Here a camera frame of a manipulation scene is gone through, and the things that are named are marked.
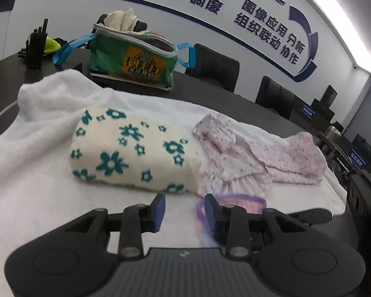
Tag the white ceiling light strip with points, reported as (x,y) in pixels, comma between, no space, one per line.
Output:
(352,15)

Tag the pink blue purple-trimmed garment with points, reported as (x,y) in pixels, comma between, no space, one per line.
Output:
(247,204)

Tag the blue desk nameplate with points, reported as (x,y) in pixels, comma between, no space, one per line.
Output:
(306,109)
(355,161)

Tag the cream green-flowered folded garment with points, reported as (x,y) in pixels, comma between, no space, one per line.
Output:
(126,148)

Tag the metal thermos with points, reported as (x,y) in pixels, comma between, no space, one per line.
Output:
(334,133)

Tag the black desk monitor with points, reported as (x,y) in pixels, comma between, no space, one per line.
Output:
(330,96)

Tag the white towel blanket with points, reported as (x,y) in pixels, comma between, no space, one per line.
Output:
(33,161)

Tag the yellow-green cloth item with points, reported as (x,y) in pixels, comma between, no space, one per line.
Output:
(52,45)

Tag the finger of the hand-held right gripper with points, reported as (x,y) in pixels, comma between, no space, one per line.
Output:
(321,217)

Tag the pink floral ruffled garment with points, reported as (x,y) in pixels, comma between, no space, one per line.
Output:
(284,157)

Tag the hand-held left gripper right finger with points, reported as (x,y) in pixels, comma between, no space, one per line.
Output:
(210,213)

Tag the cream cloth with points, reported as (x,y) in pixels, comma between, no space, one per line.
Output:
(120,20)

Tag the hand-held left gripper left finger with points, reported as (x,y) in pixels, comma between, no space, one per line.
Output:
(159,213)

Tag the black walkie-talkie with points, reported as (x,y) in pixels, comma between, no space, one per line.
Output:
(35,49)

